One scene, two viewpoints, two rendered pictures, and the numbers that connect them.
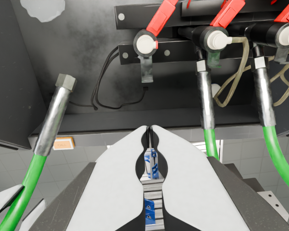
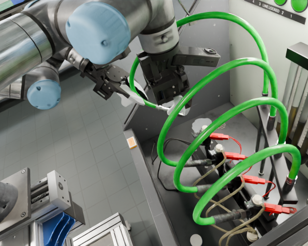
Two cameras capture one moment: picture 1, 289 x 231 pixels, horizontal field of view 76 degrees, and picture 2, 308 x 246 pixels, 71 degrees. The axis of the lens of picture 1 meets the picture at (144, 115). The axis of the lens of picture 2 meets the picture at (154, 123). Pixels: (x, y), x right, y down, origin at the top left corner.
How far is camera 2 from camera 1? 0.53 m
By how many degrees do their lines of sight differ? 51
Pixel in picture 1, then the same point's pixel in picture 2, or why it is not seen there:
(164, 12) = (219, 135)
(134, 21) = (212, 147)
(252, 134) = not seen: outside the picture
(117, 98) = (163, 175)
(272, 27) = not seen: hidden behind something
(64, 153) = (73, 196)
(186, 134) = (158, 211)
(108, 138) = (141, 164)
